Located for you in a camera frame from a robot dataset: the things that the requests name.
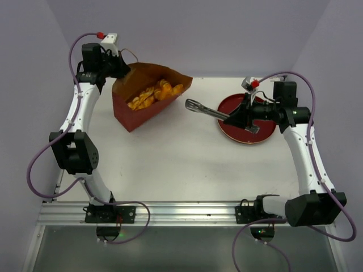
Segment red round plate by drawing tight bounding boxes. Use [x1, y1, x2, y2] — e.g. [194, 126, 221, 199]
[217, 93, 277, 146]

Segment metal kitchen tongs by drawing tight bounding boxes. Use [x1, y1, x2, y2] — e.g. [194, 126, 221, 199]
[185, 99, 260, 134]

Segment red brown paper bag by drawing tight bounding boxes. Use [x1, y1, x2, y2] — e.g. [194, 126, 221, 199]
[112, 62, 193, 132]

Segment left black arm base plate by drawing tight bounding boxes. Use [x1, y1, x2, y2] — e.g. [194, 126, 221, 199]
[83, 205, 136, 224]

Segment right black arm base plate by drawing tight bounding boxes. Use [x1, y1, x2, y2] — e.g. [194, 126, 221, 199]
[234, 199, 282, 224]

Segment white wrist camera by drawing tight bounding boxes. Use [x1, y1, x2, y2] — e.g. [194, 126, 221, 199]
[241, 76, 260, 101]
[100, 33, 119, 55]

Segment purple cable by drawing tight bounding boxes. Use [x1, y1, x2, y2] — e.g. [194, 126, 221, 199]
[232, 70, 357, 272]
[26, 31, 151, 245]

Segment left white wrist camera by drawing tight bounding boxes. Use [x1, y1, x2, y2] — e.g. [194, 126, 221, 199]
[100, 33, 119, 55]

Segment twisted orange fake bread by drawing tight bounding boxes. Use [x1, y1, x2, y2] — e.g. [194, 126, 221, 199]
[127, 79, 184, 111]

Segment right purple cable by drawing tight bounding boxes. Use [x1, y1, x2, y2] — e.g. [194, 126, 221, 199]
[232, 70, 357, 272]

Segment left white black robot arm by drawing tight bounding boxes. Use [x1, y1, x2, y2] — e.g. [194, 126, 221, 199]
[49, 40, 130, 223]

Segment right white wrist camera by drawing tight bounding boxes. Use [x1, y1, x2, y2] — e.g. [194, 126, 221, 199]
[241, 76, 260, 101]

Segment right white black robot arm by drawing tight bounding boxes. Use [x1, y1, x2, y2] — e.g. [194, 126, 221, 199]
[223, 78, 347, 227]

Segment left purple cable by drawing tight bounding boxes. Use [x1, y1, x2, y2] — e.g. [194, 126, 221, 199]
[26, 31, 151, 245]

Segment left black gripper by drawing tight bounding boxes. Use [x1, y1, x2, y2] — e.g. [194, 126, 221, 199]
[98, 49, 130, 79]

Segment aluminium mounting rail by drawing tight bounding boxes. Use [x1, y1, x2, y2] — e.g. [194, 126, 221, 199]
[36, 201, 335, 227]

